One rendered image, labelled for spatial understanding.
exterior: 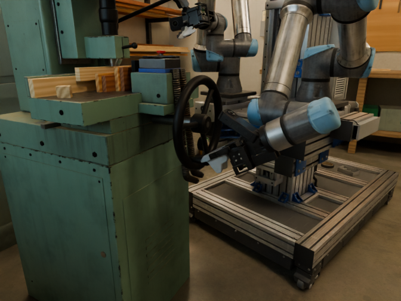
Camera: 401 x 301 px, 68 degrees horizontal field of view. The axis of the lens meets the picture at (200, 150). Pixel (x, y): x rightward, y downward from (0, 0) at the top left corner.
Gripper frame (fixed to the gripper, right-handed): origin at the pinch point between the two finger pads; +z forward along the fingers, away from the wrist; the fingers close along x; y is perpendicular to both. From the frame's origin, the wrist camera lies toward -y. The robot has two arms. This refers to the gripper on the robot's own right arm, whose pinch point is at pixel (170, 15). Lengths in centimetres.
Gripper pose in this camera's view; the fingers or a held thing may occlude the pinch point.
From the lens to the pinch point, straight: 109.3
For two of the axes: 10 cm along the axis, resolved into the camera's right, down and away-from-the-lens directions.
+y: 8.6, -0.5, -5.0
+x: 1.7, 9.6, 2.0
